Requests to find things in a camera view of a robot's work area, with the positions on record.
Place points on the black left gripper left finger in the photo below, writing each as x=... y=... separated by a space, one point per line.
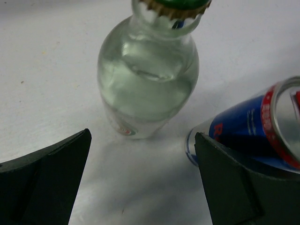
x=40 y=188

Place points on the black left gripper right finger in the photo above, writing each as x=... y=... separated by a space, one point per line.
x=242 y=191

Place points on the silver blue can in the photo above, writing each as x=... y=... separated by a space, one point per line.
x=265 y=127

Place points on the clear bottle green cap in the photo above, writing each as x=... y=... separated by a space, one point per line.
x=148 y=65

